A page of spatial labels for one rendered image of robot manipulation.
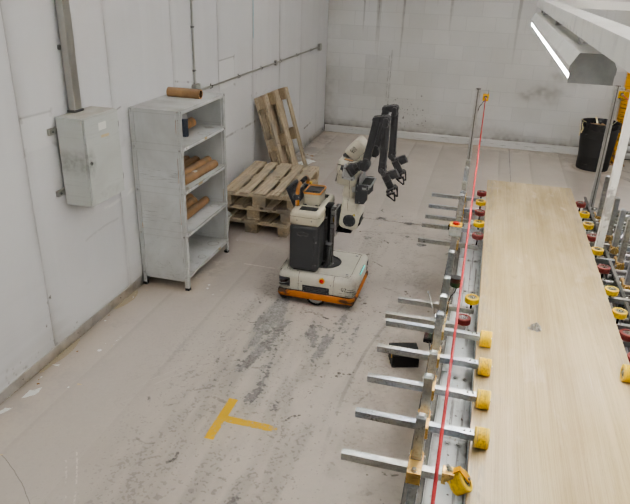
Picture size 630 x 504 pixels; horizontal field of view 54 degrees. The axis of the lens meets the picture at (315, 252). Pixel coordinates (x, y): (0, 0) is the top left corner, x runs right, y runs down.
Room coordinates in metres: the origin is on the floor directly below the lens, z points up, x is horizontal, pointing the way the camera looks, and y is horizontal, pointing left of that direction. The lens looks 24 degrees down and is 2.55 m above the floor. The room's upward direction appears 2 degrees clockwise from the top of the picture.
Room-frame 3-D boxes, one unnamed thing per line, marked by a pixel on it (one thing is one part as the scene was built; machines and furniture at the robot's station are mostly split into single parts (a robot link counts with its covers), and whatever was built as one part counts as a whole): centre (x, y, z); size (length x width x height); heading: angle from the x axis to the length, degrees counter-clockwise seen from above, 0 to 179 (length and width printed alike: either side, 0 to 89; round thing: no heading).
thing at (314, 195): (4.93, 0.02, 0.87); 0.23 x 0.15 x 0.11; 165
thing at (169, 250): (5.28, 1.18, 0.78); 0.90 x 0.45 x 1.55; 166
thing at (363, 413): (1.97, -0.43, 0.95); 0.50 x 0.04 x 0.04; 76
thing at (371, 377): (2.21, -0.49, 0.95); 0.50 x 0.04 x 0.04; 76
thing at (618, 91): (5.17, -2.42, 1.25); 0.15 x 0.08 x 1.10; 166
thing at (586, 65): (2.90, -1.03, 2.34); 2.40 x 0.12 x 0.08; 166
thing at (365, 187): (4.83, -0.37, 0.99); 0.28 x 0.16 x 0.22; 165
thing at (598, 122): (9.23, -4.15, 0.36); 0.59 x 0.58 x 0.73; 166
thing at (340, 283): (4.90, -0.09, 0.16); 0.67 x 0.64 x 0.25; 75
